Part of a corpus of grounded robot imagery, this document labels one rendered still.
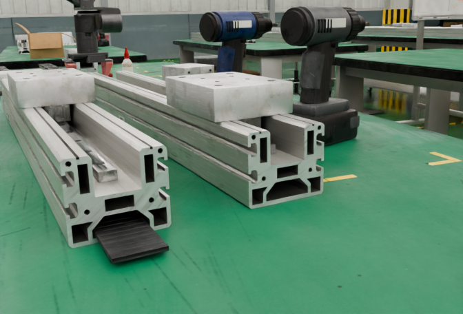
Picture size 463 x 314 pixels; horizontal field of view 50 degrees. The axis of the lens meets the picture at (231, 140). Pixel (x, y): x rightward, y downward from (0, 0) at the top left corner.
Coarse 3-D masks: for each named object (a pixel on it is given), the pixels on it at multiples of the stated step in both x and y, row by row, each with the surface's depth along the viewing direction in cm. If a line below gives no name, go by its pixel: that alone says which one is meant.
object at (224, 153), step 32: (96, 96) 119; (128, 96) 91; (160, 96) 80; (160, 128) 78; (192, 128) 67; (224, 128) 57; (256, 128) 55; (288, 128) 59; (320, 128) 57; (192, 160) 67; (224, 160) 58; (256, 160) 54; (288, 160) 56; (320, 160) 58; (256, 192) 56; (288, 192) 58; (320, 192) 59
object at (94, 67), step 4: (72, 52) 213; (76, 52) 209; (76, 64) 210; (80, 64) 212; (84, 64) 213; (88, 64) 214; (92, 64) 215; (96, 64) 214; (76, 68) 210; (80, 68) 211; (84, 68) 212; (88, 68) 212; (92, 68) 213; (96, 68) 214
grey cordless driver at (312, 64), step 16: (288, 16) 76; (304, 16) 74; (320, 16) 76; (336, 16) 78; (352, 16) 81; (288, 32) 76; (304, 32) 74; (320, 32) 76; (336, 32) 78; (352, 32) 82; (320, 48) 79; (304, 64) 79; (320, 64) 79; (304, 80) 79; (320, 80) 79; (304, 96) 80; (320, 96) 80; (304, 112) 80; (320, 112) 79; (336, 112) 82; (352, 112) 83; (336, 128) 81; (352, 128) 84
